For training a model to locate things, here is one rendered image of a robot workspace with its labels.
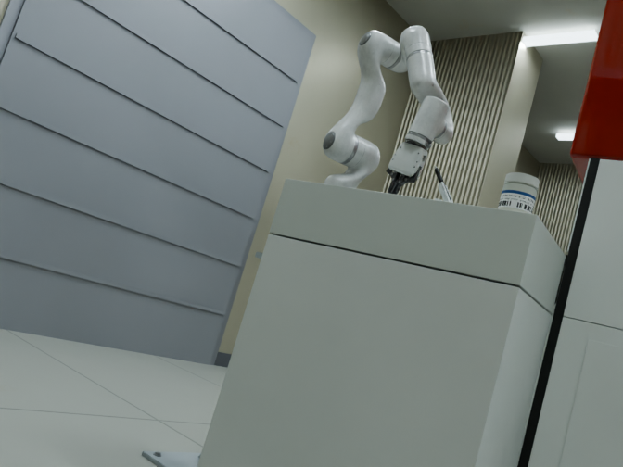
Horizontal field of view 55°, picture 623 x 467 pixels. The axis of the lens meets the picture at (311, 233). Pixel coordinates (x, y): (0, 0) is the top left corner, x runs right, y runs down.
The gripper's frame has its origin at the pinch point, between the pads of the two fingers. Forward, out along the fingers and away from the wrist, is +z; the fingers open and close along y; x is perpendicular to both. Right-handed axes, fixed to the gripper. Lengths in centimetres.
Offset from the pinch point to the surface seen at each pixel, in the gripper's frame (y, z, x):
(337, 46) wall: 299, -161, -294
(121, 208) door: 272, 68, -125
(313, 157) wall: 274, -49, -307
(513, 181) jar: -51, -3, 46
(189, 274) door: 254, 97, -202
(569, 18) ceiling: 131, -281, -387
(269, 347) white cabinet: -18, 54, 50
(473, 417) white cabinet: -66, 43, 50
